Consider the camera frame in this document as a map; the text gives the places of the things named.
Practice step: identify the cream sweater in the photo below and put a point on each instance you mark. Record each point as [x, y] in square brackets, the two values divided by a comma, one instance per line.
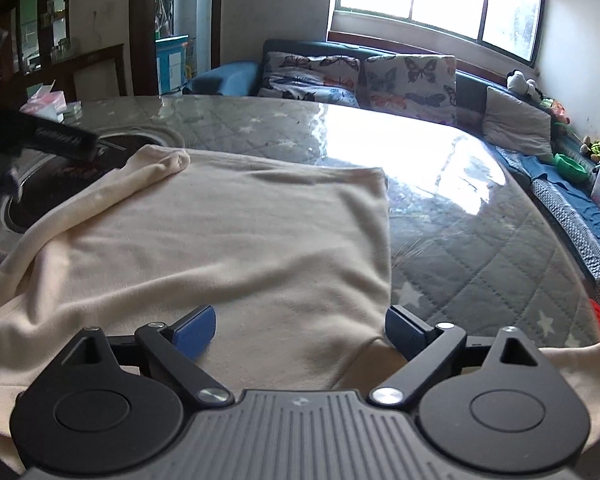
[220, 240]

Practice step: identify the butterfly print cushion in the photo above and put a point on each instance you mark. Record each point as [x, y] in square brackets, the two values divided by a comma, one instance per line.
[307, 79]
[410, 87]

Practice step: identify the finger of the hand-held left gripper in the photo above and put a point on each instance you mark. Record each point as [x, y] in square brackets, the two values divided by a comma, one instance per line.
[65, 136]

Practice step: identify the green bowl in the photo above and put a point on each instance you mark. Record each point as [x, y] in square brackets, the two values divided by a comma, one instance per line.
[571, 166]

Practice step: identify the dark round turntable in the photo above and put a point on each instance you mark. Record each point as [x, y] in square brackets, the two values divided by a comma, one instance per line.
[130, 141]

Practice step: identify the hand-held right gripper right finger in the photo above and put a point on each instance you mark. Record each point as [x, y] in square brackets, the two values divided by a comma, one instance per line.
[404, 332]

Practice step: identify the light blue cabinet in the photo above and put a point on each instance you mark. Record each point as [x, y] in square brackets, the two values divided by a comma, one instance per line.
[171, 62]

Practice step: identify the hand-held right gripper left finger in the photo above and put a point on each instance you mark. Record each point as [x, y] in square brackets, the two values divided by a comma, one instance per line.
[196, 334]

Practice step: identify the pink tissue box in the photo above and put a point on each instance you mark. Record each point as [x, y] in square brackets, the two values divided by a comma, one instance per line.
[42, 102]

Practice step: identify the blue patterned sofa blanket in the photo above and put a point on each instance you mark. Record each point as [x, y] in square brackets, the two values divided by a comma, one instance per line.
[575, 215]

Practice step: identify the grey quilted star tablecloth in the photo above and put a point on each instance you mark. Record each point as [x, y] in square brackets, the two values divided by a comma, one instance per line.
[480, 240]

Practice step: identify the dark wooden cabinet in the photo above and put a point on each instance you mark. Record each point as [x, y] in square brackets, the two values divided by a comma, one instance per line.
[45, 25]

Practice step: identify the blue sofa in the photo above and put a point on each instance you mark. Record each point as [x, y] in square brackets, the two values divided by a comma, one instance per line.
[470, 95]

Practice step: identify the grey cushion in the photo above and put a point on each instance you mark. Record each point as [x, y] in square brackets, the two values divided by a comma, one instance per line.
[517, 122]

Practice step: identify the panda plush toy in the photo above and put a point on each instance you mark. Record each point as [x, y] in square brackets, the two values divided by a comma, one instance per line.
[522, 85]

